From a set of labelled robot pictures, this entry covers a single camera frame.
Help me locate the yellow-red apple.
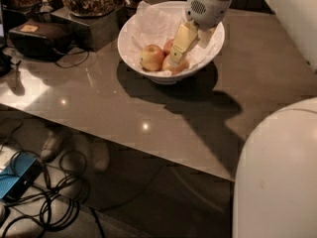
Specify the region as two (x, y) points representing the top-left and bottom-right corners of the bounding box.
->
(161, 55), (189, 75)
(141, 45), (165, 71)

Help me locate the white shoe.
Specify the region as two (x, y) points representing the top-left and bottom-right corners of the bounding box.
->
(40, 129), (65, 162)
(92, 139), (110, 173)

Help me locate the right white shoe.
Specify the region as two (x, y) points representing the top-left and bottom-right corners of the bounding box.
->
(92, 139), (110, 173)

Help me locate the white crumpled paper liner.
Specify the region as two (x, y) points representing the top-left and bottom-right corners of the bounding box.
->
(127, 0), (219, 77)

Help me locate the blue box on floor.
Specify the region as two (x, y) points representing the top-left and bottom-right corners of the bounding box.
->
(0, 152), (43, 202)

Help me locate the white ceramic bowl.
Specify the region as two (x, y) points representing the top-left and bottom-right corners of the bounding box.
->
(117, 0), (226, 85)

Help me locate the rear red apple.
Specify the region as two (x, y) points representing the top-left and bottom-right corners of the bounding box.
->
(163, 39), (173, 55)

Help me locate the metal scoop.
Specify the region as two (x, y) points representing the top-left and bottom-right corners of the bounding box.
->
(40, 0), (53, 13)

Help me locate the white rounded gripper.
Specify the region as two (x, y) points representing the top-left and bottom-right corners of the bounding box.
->
(169, 0), (232, 65)

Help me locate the black cable on table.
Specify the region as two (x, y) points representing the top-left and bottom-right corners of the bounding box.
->
(53, 47), (91, 69)

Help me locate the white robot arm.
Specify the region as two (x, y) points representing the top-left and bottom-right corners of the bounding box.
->
(232, 0), (317, 238)

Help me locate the left white shoe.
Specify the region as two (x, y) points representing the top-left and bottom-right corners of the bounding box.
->
(40, 129), (65, 162)

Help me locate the dark square jar stand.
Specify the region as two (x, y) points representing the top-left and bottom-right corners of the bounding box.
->
(52, 8), (120, 51)

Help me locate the black coiled floor cable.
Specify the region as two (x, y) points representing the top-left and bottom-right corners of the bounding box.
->
(0, 117), (107, 238)

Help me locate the black box device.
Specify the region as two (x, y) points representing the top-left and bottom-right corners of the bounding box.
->
(9, 20), (73, 61)

